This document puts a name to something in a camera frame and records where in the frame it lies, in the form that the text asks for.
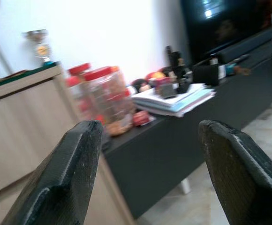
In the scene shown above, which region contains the small red round tin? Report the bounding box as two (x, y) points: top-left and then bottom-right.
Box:
(133, 111), (150, 128)

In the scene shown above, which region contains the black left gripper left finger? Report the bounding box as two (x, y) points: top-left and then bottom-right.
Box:
(0, 120), (104, 225)

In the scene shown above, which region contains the dark green mat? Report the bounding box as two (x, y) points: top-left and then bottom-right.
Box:
(0, 61), (62, 91)

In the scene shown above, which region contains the dark bottle figurine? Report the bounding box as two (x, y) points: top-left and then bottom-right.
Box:
(165, 45), (186, 79)

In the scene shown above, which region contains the black flat television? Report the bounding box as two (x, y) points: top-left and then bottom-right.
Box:
(180, 0), (272, 62)

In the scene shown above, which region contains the beige wooden cabinet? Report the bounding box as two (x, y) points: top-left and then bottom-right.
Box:
(0, 63), (136, 225)

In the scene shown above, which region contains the black long soundbar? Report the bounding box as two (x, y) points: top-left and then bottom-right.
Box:
(217, 24), (272, 64)

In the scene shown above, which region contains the small red lid plastic jar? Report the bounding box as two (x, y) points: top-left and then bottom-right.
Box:
(65, 62), (92, 119)

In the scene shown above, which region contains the small brown object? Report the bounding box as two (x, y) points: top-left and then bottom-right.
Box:
(234, 66), (252, 76)

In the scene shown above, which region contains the large red lid plastic jar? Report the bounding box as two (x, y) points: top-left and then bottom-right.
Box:
(82, 66), (136, 137)

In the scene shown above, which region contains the small grey box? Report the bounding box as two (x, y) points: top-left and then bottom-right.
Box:
(160, 82), (177, 99)

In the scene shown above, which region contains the black low tv console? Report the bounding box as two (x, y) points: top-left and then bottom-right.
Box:
(102, 39), (272, 220)

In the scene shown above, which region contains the red and yellow toy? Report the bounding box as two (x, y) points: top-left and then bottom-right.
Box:
(144, 71), (167, 83)

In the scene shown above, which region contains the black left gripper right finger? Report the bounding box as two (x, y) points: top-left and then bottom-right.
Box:
(198, 119), (272, 225)

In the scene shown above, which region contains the silver trophy cup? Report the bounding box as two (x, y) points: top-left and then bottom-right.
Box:
(22, 29), (55, 64)

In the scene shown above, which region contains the small teal object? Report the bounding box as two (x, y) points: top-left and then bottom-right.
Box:
(224, 64), (235, 76)

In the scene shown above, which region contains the stack of white papers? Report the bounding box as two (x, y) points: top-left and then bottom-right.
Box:
(132, 82), (217, 118)

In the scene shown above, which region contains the black square box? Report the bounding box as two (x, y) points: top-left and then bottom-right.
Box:
(191, 63), (220, 86)

